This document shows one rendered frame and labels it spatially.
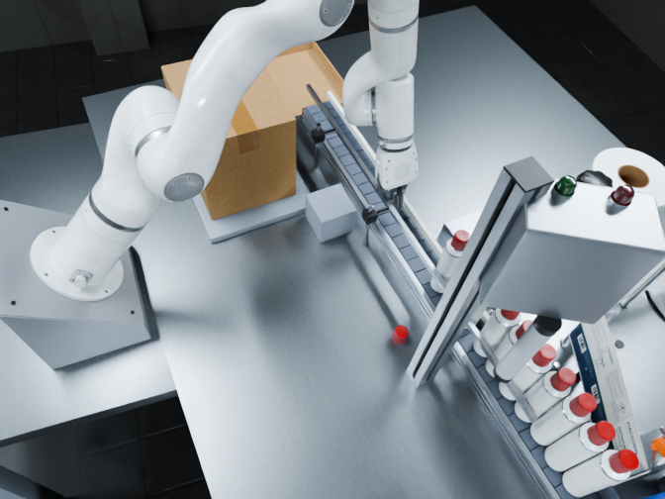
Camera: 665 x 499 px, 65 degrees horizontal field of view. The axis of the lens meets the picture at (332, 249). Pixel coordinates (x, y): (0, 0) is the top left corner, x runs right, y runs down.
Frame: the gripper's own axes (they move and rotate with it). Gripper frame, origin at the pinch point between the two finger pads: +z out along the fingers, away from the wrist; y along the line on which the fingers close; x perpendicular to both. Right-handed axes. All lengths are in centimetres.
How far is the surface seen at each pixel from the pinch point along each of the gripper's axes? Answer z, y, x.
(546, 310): -17, -11, -60
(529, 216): -35, -17, -59
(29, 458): 85, -123, 43
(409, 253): 10.3, -2.4, -9.6
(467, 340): 19.1, -2.1, -33.9
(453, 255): -0.5, -2.0, -26.8
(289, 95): -10, -4, 59
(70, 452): 86, -110, 39
